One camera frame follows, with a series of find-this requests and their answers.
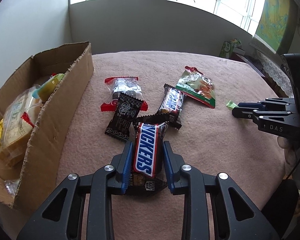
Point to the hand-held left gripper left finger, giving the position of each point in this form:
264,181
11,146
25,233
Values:
127,165

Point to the wall map poster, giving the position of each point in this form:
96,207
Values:
272,17

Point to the green foil snack packet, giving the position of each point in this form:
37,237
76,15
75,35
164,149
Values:
197,87

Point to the brown cardboard box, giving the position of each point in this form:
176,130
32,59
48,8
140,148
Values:
65,100

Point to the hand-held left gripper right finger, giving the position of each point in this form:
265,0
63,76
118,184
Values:
167,167

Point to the person's right hand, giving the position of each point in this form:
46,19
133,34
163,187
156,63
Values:
286,150

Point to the small black snack packet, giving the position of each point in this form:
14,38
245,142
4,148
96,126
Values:
122,116

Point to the red white candy wrapper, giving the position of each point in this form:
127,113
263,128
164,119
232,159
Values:
27,118

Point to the dark wooden cabinet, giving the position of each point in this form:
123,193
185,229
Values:
245,60

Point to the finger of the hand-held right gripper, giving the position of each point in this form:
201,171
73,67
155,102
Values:
270,103
265,115

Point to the large brown chocolate bar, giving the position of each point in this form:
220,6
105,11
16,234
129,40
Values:
146,150

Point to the green patterned carton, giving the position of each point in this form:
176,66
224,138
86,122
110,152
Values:
227,48

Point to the white wardrobe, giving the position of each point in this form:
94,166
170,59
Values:
27,17

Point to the light green candy packet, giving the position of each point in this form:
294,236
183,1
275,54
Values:
230,104

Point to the clear bread packet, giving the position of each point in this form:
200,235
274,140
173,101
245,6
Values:
15,125

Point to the small brown chocolate bar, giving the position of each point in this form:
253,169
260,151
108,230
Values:
172,100

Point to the clear red-ended chocolate packet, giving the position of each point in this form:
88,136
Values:
125,86

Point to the green-lidded jelly cup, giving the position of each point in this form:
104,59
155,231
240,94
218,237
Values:
48,87

